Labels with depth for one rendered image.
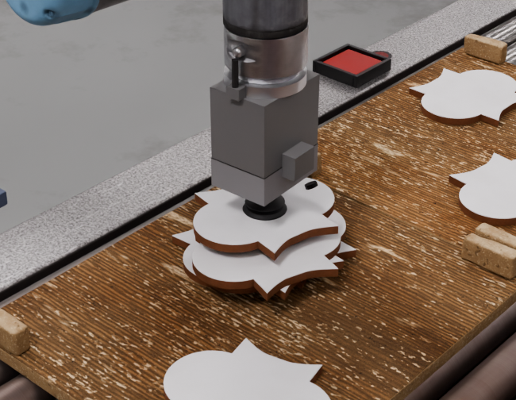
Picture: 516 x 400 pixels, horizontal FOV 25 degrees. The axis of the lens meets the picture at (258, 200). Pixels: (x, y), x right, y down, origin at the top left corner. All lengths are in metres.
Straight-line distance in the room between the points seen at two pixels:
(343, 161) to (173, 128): 2.06
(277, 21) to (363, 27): 3.02
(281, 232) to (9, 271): 0.29
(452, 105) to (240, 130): 0.46
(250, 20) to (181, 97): 2.54
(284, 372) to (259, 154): 0.20
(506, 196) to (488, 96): 0.24
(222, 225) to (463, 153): 0.37
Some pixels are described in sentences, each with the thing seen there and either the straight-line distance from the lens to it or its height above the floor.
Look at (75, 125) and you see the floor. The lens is 3.40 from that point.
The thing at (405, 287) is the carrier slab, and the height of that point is 0.94.
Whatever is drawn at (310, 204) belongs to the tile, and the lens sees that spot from 1.13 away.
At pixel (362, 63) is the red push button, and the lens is 1.57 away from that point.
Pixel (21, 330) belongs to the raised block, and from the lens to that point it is 1.04.
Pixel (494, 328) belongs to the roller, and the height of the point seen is 0.91.
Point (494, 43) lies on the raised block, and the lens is 1.58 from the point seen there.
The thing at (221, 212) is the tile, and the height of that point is 1.00.
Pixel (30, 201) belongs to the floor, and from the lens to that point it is 3.06.
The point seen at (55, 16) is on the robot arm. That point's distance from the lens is 0.95.
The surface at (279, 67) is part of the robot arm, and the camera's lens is 1.01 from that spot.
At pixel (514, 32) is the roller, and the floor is 0.91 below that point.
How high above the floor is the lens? 1.60
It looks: 32 degrees down
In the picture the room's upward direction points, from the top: straight up
